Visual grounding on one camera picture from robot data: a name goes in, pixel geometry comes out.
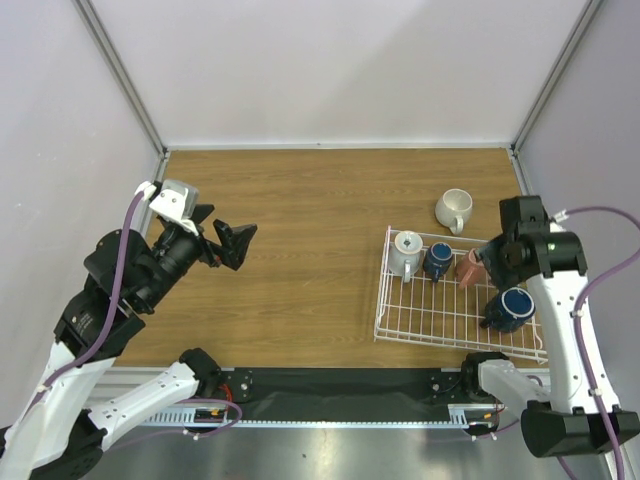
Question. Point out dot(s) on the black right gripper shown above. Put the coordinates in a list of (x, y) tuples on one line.
[(498, 259)]

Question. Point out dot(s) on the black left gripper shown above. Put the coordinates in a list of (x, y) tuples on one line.
[(236, 241)]

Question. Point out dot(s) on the pink mug white inside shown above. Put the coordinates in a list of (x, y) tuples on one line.
[(470, 270)]

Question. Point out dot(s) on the glossy dark blue mug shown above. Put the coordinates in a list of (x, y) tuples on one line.
[(508, 310)]

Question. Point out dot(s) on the small dark blue mug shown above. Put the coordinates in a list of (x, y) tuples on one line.
[(437, 260)]

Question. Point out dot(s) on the cream round mug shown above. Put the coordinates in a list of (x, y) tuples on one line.
[(454, 209)]

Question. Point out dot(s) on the light grey footed cup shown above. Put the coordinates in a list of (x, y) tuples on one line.
[(405, 253)]

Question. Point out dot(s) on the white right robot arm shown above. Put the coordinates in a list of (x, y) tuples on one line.
[(579, 413)]

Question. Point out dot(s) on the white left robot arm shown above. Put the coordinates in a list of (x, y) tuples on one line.
[(60, 436)]

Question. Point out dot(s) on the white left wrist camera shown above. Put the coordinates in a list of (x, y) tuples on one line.
[(173, 201)]

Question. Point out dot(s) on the white wire dish rack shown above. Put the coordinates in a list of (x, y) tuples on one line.
[(442, 314)]

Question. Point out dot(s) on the grey cable duct rail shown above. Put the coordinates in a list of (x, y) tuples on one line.
[(191, 416)]

